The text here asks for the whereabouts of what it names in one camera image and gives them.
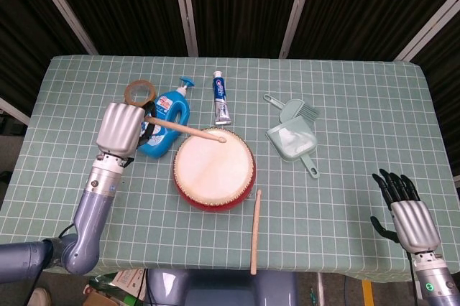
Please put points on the white partition frame post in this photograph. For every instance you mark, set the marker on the white partition frame post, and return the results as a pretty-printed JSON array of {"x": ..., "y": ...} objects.
[
  {"x": 298, "y": 8},
  {"x": 64, "y": 8},
  {"x": 14, "y": 110},
  {"x": 185, "y": 8},
  {"x": 429, "y": 27}
]

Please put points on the mint green dustpan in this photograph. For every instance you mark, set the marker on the mint green dustpan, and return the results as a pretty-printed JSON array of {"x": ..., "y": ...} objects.
[{"x": 291, "y": 141}]

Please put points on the mint green hand brush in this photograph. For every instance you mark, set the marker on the mint green hand brush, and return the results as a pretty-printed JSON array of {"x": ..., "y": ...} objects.
[{"x": 293, "y": 110}]

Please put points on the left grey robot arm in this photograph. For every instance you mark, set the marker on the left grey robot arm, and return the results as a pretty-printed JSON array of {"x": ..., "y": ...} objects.
[{"x": 90, "y": 220}]

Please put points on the wooden drumstick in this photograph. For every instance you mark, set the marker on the wooden drumstick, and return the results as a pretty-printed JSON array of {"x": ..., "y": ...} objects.
[
  {"x": 179, "y": 127},
  {"x": 256, "y": 234}
]

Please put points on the red and white drum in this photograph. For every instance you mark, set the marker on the red and white drum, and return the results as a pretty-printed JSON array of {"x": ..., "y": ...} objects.
[{"x": 212, "y": 173}]

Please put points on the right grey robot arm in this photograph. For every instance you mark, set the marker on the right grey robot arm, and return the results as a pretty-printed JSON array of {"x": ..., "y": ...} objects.
[{"x": 435, "y": 281}]

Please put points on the green checkered tablecloth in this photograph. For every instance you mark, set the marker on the green checkered tablecloth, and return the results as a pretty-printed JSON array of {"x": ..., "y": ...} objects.
[{"x": 323, "y": 212}]

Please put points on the dark corrugated partition panel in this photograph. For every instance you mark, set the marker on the dark corrugated partition panel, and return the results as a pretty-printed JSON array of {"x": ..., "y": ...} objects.
[
  {"x": 370, "y": 4},
  {"x": 244, "y": 4},
  {"x": 445, "y": 69},
  {"x": 25, "y": 33},
  {"x": 125, "y": 4}
]

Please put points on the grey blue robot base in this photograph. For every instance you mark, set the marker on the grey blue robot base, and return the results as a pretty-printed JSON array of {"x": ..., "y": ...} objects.
[{"x": 223, "y": 291}]

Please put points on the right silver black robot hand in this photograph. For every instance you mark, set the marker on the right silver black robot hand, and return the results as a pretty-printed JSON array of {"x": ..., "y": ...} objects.
[{"x": 413, "y": 223}]

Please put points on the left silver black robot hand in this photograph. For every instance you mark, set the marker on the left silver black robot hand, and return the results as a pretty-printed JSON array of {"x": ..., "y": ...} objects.
[{"x": 118, "y": 130}]

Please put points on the blue white toothpaste tube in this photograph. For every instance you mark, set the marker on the blue white toothpaste tube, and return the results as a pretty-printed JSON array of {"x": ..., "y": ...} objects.
[{"x": 220, "y": 94}]

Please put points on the blue detergent pump bottle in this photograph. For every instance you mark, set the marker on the blue detergent pump bottle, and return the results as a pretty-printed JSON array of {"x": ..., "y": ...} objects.
[{"x": 172, "y": 105}]

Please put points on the brown packing tape roll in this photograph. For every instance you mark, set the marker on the brown packing tape roll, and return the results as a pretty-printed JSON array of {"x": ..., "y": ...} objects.
[{"x": 154, "y": 95}]

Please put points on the white printed carton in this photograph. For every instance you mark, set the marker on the white printed carton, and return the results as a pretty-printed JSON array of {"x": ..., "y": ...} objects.
[{"x": 129, "y": 279}]

